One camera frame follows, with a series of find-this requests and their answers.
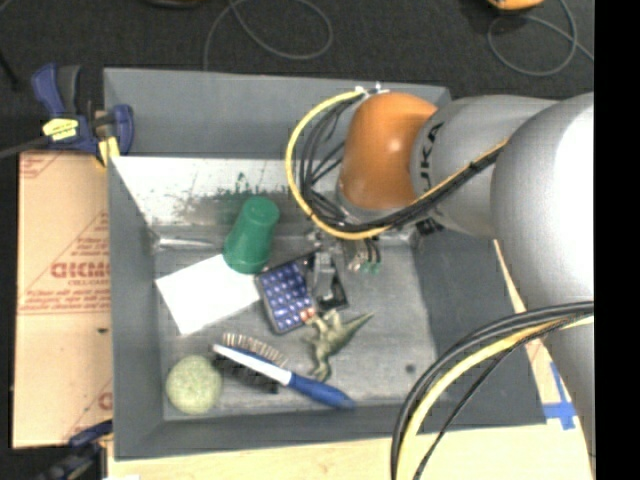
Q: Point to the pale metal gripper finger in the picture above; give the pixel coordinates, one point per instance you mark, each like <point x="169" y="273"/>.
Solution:
<point x="320" y="271"/>
<point x="330" y="284"/>

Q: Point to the black calculator with blue buttons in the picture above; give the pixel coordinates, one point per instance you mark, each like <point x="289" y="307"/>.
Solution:
<point x="287" y="295"/>

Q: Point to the green toy dinosaur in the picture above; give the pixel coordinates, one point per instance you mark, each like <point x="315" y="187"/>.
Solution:
<point x="332" y="340"/>

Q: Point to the green plastic cup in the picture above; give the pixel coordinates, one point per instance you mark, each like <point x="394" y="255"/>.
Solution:
<point x="252" y="233"/>

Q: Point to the grey metal bin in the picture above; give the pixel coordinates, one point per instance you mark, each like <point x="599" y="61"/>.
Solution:
<point x="380" y="368"/>

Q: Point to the white paper sheet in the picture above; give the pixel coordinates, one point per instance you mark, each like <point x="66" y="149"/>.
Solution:
<point x="205" y="293"/>

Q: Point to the pale green round sponge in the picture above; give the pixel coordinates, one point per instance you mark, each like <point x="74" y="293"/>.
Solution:
<point x="194" y="384"/>

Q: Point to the brown cardboard board red print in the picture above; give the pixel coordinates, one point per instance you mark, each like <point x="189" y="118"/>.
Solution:
<point x="60" y="268"/>

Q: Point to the black cylinder on white bracket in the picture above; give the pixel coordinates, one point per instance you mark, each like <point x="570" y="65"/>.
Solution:
<point x="429" y="226"/>

